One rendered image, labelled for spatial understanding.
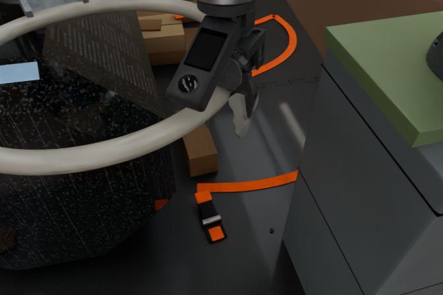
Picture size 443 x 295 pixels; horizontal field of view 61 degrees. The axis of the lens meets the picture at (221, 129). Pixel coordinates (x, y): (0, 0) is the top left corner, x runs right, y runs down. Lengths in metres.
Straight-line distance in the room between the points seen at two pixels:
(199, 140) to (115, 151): 1.13
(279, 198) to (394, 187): 0.87
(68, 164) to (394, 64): 0.57
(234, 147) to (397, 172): 1.08
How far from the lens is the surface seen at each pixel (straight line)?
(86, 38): 1.06
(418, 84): 0.72
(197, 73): 0.43
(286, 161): 1.67
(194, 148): 1.53
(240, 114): 0.52
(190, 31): 2.31
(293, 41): 2.40
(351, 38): 0.80
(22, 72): 0.90
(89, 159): 0.45
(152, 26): 2.16
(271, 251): 1.42
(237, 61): 0.47
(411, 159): 0.67
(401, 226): 0.75
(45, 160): 0.46
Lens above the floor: 1.28
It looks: 46 degrees down
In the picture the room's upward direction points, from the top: straight up
